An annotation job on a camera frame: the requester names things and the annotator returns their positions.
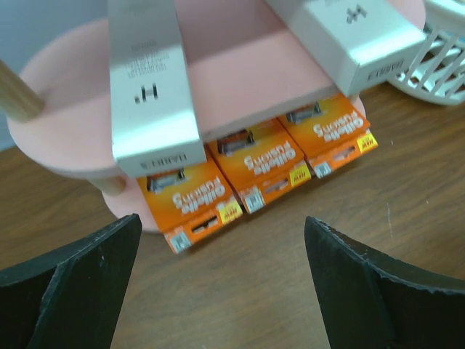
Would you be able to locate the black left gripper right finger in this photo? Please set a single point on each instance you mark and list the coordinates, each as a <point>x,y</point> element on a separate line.
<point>371,300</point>

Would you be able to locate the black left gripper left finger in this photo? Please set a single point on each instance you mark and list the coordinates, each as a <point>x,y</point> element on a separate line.
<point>70,297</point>

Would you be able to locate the orange Gillette razor box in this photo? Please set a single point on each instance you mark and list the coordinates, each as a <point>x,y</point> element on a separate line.
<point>331,133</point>
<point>262,163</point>
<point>190,204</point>

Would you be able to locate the white Harry's razor box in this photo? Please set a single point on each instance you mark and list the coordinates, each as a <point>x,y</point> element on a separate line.
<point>154,126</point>

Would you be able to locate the grey white razor box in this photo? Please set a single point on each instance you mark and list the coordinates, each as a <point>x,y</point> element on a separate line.
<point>358,44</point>

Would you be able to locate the pink three-tier wooden shelf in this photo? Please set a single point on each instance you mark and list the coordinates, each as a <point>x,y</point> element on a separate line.
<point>244,66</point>

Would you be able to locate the white plastic basket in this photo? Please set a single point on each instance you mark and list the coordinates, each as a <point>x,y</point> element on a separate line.
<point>436,75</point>

